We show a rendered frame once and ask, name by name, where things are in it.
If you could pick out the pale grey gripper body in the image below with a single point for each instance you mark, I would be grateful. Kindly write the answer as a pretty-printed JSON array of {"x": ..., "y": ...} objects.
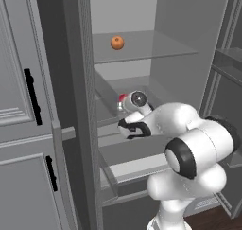
[{"x": 120, "y": 106}]

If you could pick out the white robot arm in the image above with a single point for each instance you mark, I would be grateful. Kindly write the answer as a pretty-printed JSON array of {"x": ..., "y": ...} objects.
[{"x": 189, "y": 145}]

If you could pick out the red steak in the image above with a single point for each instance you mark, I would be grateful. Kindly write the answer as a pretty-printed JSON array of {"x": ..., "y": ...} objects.
[{"x": 122, "y": 97}]

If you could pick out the orange round onion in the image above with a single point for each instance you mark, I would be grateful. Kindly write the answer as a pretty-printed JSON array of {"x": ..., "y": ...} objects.
[{"x": 117, "y": 43}]

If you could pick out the clear fridge drawer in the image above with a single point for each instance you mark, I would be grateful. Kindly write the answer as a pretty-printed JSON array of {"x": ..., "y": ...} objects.
[{"x": 107, "y": 98}]

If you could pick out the grey open fridge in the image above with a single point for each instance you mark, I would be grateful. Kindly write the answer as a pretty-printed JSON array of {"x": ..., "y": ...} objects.
[{"x": 82, "y": 82}]

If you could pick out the glass fridge shelf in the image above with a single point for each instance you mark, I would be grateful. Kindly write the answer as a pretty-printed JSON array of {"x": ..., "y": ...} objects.
[{"x": 148, "y": 47}]

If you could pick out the grey fridge drawer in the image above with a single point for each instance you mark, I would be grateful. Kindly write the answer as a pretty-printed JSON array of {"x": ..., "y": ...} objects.
[{"x": 132, "y": 170}]

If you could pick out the tall grey cabinet door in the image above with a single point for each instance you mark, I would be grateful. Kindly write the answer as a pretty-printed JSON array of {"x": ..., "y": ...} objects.
[{"x": 15, "y": 66}]

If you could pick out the grey fridge door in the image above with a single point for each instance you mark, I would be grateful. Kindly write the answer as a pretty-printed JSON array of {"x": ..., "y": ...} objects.
[{"x": 225, "y": 66}]

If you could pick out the short grey cabinet door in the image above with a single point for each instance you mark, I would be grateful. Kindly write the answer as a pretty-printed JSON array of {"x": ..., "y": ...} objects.
[{"x": 25, "y": 189}]

